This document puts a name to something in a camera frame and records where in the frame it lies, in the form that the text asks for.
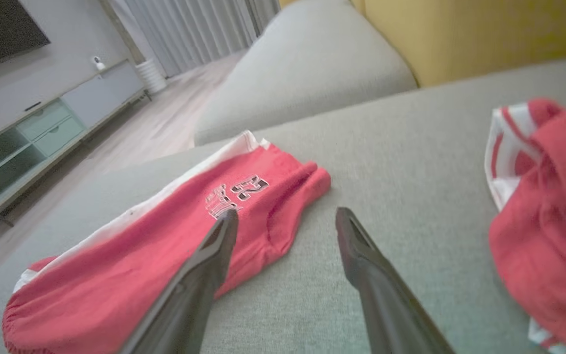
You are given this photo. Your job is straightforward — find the yellow sofa back cushion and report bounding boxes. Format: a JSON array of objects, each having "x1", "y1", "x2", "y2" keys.
[{"x1": 279, "y1": 0, "x2": 566, "y2": 89}]

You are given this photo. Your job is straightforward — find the white ribbed cylinder appliance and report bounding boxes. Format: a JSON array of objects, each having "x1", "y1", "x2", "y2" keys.
[{"x1": 135, "y1": 59, "x2": 169, "y2": 95}]

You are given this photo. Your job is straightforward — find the grey sofa cushion with seam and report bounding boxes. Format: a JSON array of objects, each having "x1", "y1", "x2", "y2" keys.
[{"x1": 194, "y1": 0, "x2": 419, "y2": 147}]

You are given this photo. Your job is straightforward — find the pale grey television cabinet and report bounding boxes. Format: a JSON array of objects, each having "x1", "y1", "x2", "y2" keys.
[{"x1": 0, "y1": 59, "x2": 152, "y2": 249}]

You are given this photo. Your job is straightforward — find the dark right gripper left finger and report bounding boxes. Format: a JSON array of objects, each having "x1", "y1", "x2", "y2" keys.
[{"x1": 120, "y1": 210, "x2": 240, "y2": 354}]

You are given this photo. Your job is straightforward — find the red basketball shorts white stripe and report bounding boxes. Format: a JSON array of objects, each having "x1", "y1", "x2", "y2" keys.
[{"x1": 1, "y1": 130, "x2": 332, "y2": 354}]

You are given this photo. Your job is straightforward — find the large grey sofa seat cushion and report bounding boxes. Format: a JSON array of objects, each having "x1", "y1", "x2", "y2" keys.
[{"x1": 0, "y1": 55, "x2": 566, "y2": 354}]

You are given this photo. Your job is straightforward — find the light grey curtains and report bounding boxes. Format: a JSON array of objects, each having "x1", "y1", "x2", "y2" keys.
[{"x1": 110, "y1": 0, "x2": 282, "y2": 79}]

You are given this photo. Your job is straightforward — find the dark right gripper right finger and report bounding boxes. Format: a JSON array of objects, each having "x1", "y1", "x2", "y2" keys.
[{"x1": 335, "y1": 206, "x2": 456, "y2": 354}]

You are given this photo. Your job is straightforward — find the red basketball jersey number 23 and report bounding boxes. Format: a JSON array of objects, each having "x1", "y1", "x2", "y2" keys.
[{"x1": 484, "y1": 90, "x2": 566, "y2": 354}]

